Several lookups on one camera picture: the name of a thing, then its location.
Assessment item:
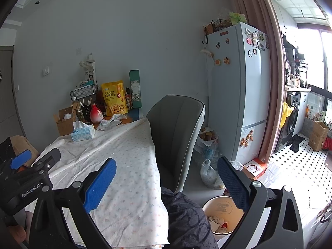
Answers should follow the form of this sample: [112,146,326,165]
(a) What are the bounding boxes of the red white vase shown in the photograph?
[89,103,103,123]

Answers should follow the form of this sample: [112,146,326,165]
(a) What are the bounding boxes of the person's left hand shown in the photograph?
[5,226,28,245]

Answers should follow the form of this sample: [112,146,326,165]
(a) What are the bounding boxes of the grey washing machine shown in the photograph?
[275,91,301,153]

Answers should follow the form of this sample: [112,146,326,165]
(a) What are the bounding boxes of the blue white tissue box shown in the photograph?
[71,121,96,143]

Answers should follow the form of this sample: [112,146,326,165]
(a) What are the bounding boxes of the tall green box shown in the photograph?
[129,70,143,109]

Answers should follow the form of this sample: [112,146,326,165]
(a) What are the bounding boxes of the white floral tablecloth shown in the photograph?
[24,117,170,248]

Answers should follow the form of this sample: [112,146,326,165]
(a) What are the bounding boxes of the pack of water bottles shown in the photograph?
[194,143,220,165]

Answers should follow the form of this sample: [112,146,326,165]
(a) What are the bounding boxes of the black clothes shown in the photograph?
[287,134,306,153]

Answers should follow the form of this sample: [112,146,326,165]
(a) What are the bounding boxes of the grey chair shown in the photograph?
[146,95,206,194]

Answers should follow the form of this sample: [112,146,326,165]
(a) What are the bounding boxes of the red white flat box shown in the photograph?
[243,158,267,179]

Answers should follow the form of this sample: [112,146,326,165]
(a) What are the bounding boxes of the dried branches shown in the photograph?
[318,202,332,223]

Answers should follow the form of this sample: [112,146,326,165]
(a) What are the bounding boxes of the white plastic bag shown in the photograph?
[98,114,127,131]

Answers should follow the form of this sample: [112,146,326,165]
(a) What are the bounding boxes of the green paper sheet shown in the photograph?
[229,12,248,25]

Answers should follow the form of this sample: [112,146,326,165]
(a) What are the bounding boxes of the black wire basket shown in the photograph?
[70,83,98,100]

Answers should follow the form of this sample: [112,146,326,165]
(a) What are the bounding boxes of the black kitchen shelf rack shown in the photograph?
[281,31,309,89]

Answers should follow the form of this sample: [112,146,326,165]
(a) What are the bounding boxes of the clear plastic bag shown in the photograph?
[200,159,226,190]

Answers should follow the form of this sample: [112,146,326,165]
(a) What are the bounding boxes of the white fridge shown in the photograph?
[206,22,271,165]

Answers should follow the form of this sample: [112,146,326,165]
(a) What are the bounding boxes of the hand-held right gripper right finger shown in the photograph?
[216,156,304,249]

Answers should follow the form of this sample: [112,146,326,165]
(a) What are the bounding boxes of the white bag of boxes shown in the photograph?
[198,127,220,146]

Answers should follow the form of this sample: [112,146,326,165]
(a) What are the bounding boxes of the yellow snack bag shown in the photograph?
[101,80,129,117]

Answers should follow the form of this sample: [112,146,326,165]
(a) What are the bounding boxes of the dark grey patterned clothing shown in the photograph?
[161,187,220,249]

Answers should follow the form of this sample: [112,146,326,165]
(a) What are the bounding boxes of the small brown cardboard box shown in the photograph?
[53,106,79,137]

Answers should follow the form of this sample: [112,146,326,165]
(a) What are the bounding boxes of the tall white carton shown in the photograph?
[83,60,97,85]

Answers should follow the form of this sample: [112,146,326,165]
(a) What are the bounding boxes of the round white trash bin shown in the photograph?
[202,196,245,242]

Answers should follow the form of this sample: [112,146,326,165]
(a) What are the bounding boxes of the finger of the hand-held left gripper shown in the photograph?
[9,149,33,170]
[31,147,61,175]

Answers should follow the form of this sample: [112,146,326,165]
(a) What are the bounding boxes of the large brown cardboard box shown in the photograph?
[308,121,330,151]

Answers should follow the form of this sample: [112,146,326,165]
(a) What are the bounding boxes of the small dark wire basket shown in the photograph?
[213,19,232,33]

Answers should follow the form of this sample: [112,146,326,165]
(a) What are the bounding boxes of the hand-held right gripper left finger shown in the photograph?
[29,158,117,249]

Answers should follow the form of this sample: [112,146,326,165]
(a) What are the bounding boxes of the cluster of fridge magnets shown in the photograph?
[244,30,270,57]

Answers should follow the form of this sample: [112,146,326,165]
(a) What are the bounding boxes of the gingerbread fridge magnets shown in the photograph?
[240,130,255,148]

